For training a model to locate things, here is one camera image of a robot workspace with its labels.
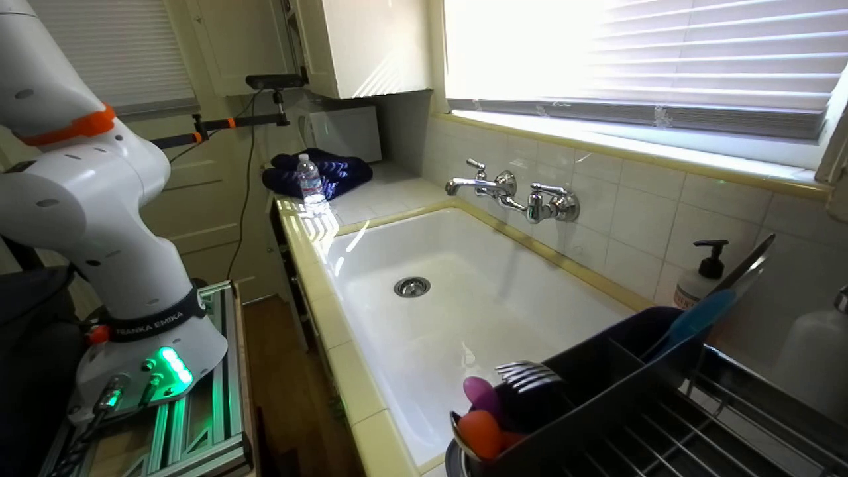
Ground metal sink drain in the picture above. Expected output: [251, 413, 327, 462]
[393, 275, 432, 300]

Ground white sink basin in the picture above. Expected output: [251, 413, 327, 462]
[320, 208, 634, 469]

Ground blue crumpled bag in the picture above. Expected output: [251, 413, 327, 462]
[261, 147, 377, 202]

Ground clear plastic water bottle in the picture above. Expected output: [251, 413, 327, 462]
[294, 152, 331, 221]

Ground white stacked plates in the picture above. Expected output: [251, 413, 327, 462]
[497, 360, 564, 397]

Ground orange kitchen utensil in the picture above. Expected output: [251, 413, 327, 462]
[455, 409, 510, 465]

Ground black clamp rod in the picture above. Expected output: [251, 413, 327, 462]
[143, 108, 294, 155]

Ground grey dish rack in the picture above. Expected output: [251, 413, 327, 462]
[446, 306, 848, 477]

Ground orange soap pump bottle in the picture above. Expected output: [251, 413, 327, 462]
[673, 240, 732, 312]

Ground white window blind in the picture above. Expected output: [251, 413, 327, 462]
[442, 0, 848, 147]

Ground white roller shade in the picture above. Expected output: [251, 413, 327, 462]
[24, 0, 201, 120]

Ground white translucent soap bottle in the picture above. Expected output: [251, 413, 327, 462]
[766, 287, 848, 425]

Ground black padded chair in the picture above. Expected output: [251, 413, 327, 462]
[0, 263, 87, 477]

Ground chrome wall faucet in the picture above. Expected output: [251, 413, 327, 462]
[442, 156, 583, 225]

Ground black hanging cable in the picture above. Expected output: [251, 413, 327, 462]
[224, 88, 266, 287]

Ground plain white wall cabinet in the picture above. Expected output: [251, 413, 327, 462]
[294, 0, 434, 100]

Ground black stereo camera bar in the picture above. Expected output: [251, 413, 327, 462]
[245, 71, 314, 94]

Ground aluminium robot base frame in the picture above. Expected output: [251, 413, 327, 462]
[37, 281, 255, 477]

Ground blue handled spatula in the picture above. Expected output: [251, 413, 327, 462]
[666, 232, 779, 353]

